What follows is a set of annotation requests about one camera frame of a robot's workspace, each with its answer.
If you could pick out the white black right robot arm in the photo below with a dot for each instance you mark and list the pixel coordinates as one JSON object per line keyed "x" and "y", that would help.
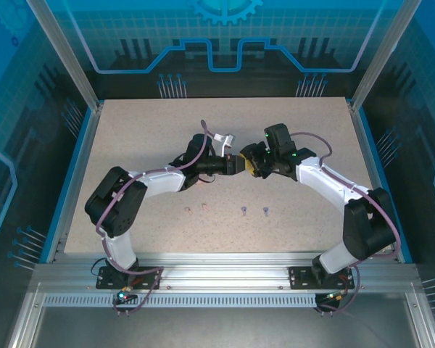
{"x": 333, "y": 181}

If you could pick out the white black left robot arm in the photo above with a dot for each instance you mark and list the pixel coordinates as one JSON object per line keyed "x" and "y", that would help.
{"x": 159, "y": 183}

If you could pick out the right power connector with LED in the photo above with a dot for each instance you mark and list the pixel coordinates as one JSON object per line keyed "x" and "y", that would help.
{"x": 335, "y": 296}

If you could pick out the power connector with led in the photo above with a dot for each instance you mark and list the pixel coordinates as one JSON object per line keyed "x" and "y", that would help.
{"x": 335, "y": 296}
{"x": 125, "y": 295}

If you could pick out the left power connector with LED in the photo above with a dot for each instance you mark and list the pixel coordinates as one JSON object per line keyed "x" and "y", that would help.
{"x": 125, "y": 295}

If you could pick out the grey metal front tray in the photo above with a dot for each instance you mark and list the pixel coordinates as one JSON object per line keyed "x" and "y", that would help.
{"x": 221, "y": 326}

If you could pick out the aluminium right side rail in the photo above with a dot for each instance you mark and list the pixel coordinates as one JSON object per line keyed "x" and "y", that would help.
{"x": 375, "y": 163}

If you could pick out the aluminium front frame rail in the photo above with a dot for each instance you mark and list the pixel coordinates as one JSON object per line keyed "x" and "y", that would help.
{"x": 224, "y": 270}

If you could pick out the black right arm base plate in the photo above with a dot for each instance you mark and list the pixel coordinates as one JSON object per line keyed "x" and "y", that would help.
{"x": 299, "y": 277}

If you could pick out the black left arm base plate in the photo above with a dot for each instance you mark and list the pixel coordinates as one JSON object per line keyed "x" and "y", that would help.
{"x": 152, "y": 279}

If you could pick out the aluminium left side rail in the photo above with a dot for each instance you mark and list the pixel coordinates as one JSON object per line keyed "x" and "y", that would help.
{"x": 80, "y": 163}

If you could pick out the aluminium right frame post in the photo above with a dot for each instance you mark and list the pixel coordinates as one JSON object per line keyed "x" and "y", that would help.
{"x": 380, "y": 54}

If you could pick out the aluminium frame post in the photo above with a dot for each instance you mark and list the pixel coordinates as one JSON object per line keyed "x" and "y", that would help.
{"x": 380, "y": 54}
{"x": 69, "y": 54}

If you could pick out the aluminium left frame post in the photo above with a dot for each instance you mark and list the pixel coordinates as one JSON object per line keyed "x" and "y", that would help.
{"x": 69, "y": 54}

